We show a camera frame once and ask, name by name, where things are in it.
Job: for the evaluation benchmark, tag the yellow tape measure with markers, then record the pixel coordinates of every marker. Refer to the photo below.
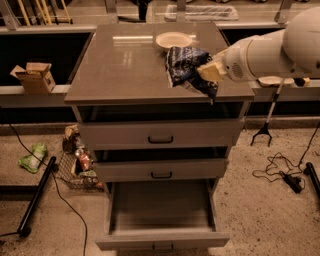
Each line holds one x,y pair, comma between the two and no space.
302,82

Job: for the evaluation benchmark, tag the yellow wooden sticks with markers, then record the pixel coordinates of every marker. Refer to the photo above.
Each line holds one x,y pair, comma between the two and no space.
43,12

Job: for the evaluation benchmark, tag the bottom grey drawer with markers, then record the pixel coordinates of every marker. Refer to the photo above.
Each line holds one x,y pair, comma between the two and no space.
161,216

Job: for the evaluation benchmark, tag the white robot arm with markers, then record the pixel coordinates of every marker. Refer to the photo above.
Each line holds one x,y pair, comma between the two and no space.
293,52

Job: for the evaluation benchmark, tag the white paper bowl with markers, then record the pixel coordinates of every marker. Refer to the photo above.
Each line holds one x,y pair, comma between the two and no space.
168,40

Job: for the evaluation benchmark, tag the black metal floor leg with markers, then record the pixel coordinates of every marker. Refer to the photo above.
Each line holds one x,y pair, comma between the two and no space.
24,227
310,171

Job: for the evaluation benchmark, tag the middle grey drawer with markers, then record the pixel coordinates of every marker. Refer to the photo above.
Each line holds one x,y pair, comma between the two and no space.
161,170

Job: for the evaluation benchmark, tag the grabber reacher tool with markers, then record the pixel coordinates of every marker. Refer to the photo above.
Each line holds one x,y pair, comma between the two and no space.
265,129

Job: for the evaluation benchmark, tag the blue chip bag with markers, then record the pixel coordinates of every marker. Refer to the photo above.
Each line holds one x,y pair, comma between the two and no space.
181,69

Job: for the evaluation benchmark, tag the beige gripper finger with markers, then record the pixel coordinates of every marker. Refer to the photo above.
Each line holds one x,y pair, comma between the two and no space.
214,70

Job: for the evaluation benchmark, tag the grey drawer cabinet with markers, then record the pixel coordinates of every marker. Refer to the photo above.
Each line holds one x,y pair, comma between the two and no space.
122,78

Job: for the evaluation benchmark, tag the wire basket with snacks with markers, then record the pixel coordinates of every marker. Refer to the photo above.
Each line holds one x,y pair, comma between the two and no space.
76,165

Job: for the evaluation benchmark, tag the clear plastic tray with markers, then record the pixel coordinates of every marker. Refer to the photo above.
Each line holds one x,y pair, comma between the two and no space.
197,13

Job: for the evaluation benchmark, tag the black metal floor leg left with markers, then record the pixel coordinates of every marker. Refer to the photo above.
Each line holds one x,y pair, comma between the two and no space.
24,227

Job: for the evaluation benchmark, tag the top grey drawer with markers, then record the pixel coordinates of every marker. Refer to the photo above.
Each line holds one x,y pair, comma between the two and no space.
167,134

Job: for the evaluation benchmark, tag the grey drawer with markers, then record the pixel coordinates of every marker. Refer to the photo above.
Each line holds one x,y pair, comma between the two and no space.
161,216
161,170
167,134

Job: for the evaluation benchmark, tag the green snack bag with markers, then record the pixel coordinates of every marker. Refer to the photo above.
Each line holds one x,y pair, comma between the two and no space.
32,161

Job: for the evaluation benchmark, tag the black metal floor leg right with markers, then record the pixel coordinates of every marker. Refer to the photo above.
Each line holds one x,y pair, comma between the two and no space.
310,171

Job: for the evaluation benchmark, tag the white takeout container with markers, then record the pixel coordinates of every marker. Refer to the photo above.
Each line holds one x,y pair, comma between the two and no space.
274,81

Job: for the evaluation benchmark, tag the brown cardboard box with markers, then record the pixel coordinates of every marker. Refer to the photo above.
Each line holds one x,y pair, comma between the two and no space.
36,78

